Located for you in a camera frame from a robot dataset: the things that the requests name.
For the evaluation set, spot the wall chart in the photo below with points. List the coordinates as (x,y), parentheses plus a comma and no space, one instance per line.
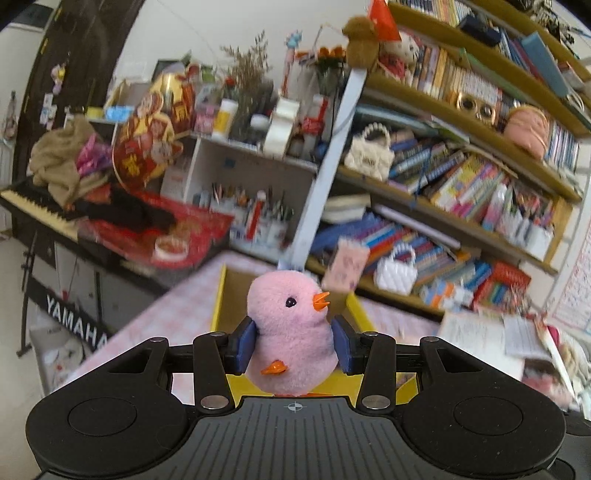
(575,286)

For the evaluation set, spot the row of colourful books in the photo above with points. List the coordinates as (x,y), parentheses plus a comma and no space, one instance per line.
(466,184)
(434,263)
(471,83)

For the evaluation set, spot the orange flowers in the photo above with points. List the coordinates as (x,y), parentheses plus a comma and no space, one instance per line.
(331,57)

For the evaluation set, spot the stack of papers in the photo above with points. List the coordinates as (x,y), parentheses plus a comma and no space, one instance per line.
(480,334)

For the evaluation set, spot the wooden bookshelf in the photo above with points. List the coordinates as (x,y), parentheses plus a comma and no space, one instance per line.
(461,221)

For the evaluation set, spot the red box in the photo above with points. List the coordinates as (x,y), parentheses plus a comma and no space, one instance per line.
(505,286)

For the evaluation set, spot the white plush toy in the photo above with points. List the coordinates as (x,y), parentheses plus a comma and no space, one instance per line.
(401,53)

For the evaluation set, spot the dark board with stickers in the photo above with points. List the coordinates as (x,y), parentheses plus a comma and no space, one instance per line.
(78,41)

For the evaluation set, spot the black digital piano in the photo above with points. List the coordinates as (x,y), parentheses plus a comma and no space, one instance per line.
(37,207)

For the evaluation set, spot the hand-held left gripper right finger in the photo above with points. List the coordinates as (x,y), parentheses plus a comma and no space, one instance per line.
(344,348)

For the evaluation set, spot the red figure decoration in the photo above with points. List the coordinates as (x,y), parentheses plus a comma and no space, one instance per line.
(143,138)

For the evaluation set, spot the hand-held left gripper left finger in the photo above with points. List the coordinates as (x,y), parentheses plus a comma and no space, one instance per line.
(242,348)

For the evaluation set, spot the group of pens and brushes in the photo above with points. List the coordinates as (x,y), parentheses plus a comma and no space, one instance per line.
(244,212)

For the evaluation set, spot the white jug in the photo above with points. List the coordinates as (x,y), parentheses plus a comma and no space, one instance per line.
(280,129)

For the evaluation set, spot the black cloth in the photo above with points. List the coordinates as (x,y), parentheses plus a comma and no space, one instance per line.
(129,210)

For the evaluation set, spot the brown plush toy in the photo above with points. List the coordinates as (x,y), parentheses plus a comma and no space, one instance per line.
(361,44)

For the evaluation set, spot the white bottle yellow label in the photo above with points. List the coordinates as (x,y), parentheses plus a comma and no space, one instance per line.
(225,120)

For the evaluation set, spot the beige cloth pile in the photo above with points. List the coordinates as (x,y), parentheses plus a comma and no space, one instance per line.
(60,161)

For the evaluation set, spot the white plastic bag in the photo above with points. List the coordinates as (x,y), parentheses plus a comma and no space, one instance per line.
(57,355)

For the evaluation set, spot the pink wrapper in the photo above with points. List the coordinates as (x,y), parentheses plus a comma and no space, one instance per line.
(92,154)

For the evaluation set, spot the gold round speakers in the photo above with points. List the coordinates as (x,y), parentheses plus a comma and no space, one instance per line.
(473,107)

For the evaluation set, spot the pink picture card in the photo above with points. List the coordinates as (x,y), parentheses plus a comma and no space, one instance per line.
(346,265)

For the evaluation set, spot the dried flower bunch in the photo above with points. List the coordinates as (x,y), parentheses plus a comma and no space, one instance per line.
(249,78)

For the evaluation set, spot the red printed sheet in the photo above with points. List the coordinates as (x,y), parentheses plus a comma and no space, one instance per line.
(203,226)

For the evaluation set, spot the tape roll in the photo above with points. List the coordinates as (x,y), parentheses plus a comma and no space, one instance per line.
(171,247)

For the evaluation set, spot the light blue packet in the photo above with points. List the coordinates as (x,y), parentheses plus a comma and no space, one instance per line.
(117,113)

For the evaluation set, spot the white quilted handbag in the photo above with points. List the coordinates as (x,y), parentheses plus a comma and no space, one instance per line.
(396,274)

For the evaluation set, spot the pink chick plush toy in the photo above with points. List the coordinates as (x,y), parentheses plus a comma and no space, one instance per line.
(288,332)

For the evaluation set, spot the cream pearl handbag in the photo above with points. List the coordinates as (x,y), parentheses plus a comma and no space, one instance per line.
(369,154)

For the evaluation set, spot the yellow cardboard box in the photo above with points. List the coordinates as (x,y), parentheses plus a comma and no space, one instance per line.
(231,295)

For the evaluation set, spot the pink plush backpack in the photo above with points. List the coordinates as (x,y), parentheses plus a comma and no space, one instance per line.
(526,131)

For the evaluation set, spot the white shelf cabinet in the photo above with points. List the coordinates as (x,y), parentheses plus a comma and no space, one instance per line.
(203,157)

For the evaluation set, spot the pink checked tablecloth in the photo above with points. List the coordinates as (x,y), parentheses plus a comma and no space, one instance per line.
(184,304)

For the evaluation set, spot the thick white book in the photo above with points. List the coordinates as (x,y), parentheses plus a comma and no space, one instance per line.
(346,207)

